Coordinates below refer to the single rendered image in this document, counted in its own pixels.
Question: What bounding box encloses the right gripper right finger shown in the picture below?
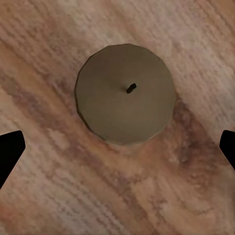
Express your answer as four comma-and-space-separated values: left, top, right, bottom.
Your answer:
219, 130, 235, 170

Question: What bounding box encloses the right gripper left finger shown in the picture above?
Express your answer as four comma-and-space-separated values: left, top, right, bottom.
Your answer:
0, 130, 25, 188

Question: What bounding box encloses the pillar candle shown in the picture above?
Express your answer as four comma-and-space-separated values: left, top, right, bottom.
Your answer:
74, 44, 177, 146

